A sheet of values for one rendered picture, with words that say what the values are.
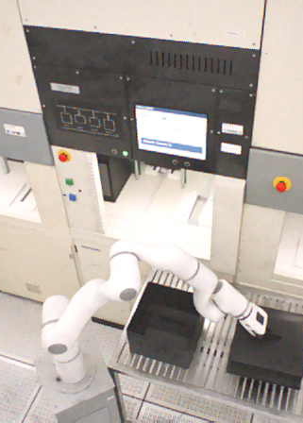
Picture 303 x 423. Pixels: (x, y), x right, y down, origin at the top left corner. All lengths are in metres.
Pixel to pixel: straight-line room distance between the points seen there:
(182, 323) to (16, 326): 1.42
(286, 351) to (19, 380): 1.70
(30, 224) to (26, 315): 0.85
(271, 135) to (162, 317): 0.96
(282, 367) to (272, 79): 1.07
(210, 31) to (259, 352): 1.20
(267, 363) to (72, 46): 1.41
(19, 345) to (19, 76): 1.78
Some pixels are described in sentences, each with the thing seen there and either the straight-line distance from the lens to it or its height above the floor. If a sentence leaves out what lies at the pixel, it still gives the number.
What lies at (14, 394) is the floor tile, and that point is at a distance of 3.17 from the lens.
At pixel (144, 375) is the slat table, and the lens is 2.22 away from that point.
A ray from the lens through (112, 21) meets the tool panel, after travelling 1.85.
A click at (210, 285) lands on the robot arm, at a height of 1.30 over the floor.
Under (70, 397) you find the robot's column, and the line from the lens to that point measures 2.22.
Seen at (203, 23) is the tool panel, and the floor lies 2.03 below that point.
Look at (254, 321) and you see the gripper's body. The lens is 1.99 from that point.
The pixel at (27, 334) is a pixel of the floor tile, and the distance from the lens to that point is 3.35.
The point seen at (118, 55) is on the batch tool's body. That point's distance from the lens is 1.90.
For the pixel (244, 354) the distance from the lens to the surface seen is 2.06.
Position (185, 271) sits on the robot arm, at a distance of 1.71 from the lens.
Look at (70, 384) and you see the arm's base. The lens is 2.23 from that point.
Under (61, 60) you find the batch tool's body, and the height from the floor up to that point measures 1.82.
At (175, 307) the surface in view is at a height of 0.79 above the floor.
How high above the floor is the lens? 2.72
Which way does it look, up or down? 45 degrees down
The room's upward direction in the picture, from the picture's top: 4 degrees counter-clockwise
